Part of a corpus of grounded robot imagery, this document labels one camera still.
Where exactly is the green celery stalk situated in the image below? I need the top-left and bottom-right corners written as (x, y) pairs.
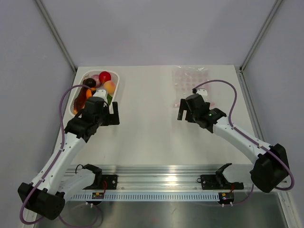
top-left (107, 94), bottom-right (113, 105)

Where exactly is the purple sweet potato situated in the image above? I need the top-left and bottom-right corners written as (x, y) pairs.
top-left (73, 87), bottom-right (87, 114)

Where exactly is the orange peach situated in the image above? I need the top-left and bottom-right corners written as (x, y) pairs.
top-left (103, 80), bottom-right (116, 94)

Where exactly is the clear pink-dotted zip bag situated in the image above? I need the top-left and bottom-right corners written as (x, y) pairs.
top-left (171, 66), bottom-right (210, 108)

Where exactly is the white perforated plastic basket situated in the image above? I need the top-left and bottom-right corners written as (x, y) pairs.
top-left (68, 69), bottom-right (120, 116)

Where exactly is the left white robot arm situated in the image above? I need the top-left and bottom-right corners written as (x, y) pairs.
top-left (18, 96), bottom-right (120, 220)

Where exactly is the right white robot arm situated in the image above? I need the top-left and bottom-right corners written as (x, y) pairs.
top-left (177, 94), bottom-right (290, 193)

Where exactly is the orange persimmon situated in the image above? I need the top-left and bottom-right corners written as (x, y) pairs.
top-left (86, 88), bottom-right (96, 99)

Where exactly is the purple onion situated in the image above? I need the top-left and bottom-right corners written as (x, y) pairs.
top-left (91, 75), bottom-right (102, 88)

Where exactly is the dark mangosteen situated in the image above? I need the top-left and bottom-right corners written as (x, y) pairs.
top-left (85, 78), bottom-right (96, 88)

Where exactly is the red tomato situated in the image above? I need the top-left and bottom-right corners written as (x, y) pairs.
top-left (99, 71), bottom-right (111, 84)

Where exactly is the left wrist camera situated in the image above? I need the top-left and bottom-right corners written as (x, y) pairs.
top-left (93, 89), bottom-right (108, 103)

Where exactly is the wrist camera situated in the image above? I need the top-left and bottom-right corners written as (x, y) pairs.
top-left (192, 87), bottom-right (208, 99)
top-left (93, 89), bottom-right (108, 103)

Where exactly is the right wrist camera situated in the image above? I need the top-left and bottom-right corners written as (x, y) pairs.
top-left (192, 87), bottom-right (208, 99)

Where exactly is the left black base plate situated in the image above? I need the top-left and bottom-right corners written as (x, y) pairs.
top-left (84, 174), bottom-right (118, 190)

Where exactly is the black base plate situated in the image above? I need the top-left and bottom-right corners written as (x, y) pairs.
top-left (197, 174), bottom-right (244, 190)
top-left (84, 174), bottom-right (118, 190)

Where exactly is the aluminium mounting rail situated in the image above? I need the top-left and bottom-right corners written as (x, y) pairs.
top-left (59, 165), bottom-right (289, 190)

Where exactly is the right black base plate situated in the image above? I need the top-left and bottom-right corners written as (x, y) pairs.
top-left (197, 174), bottom-right (244, 190)

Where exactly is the white slotted cable duct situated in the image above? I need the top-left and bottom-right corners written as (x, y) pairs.
top-left (70, 192), bottom-right (219, 202)

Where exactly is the left aluminium frame post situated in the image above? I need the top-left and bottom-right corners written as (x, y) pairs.
top-left (34, 0), bottom-right (77, 74)

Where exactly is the aluminium frame post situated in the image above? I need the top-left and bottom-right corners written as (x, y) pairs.
top-left (239, 0), bottom-right (284, 73)
top-left (34, 0), bottom-right (77, 74)

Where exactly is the right aluminium frame post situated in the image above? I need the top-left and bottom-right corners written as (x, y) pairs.
top-left (239, 0), bottom-right (284, 73)

